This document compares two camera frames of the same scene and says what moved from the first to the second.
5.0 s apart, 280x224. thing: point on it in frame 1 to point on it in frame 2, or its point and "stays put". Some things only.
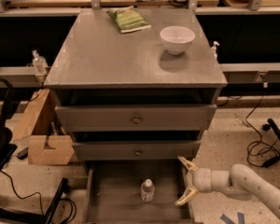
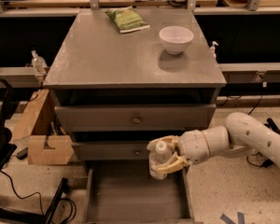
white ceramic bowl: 176,39 stays put
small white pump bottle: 214,49 stays put
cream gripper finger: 191,167 to 171,141
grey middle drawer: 135,150 stays put
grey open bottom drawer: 113,192 stays put
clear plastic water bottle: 147,189 to 161,157
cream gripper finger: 188,194 to 176,163
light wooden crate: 48,145 stays put
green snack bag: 128,20 stays put
